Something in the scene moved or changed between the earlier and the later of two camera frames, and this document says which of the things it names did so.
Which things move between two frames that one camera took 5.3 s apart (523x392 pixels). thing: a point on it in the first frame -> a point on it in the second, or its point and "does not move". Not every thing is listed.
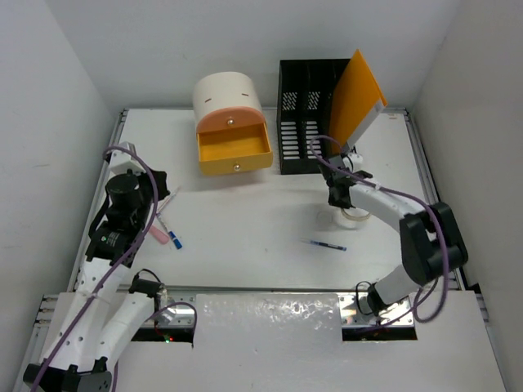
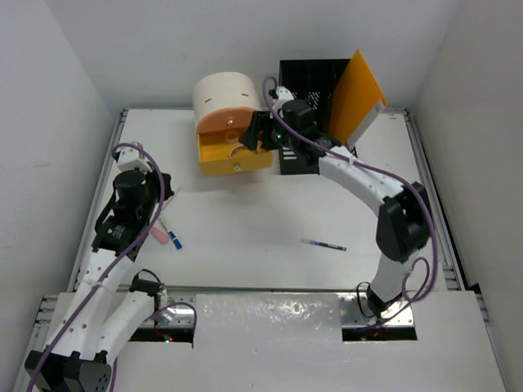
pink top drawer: (229, 117) does not move
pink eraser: (160, 235) does not move
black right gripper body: (338, 202) -> (281, 135)
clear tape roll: (324, 219) -> (232, 136)
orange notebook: (357, 102) does not move
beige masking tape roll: (353, 217) -> (239, 146)
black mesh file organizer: (306, 90) does not move
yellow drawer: (234, 149) does not move
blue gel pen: (327, 244) does not move
